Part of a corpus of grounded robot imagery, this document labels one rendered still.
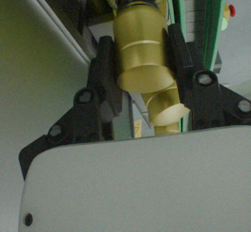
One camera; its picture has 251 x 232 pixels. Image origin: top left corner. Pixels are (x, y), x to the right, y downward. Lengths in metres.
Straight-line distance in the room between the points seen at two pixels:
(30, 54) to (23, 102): 0.06
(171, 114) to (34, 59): 0.16
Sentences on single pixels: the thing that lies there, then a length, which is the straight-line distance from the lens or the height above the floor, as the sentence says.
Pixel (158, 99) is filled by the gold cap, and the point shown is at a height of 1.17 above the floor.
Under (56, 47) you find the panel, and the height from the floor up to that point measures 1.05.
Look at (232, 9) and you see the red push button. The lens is 0.65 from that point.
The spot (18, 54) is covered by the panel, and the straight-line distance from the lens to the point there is 0.22.
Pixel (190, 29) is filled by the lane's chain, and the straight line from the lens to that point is 0.54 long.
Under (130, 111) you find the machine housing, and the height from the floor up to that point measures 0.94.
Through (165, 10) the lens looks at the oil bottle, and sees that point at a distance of 0.20.
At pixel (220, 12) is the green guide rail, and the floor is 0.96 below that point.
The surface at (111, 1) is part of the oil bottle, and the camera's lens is 0.17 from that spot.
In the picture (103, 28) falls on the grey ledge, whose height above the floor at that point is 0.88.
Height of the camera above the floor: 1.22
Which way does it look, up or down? 22 degrees down
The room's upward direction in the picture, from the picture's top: 176 degrees clockwise
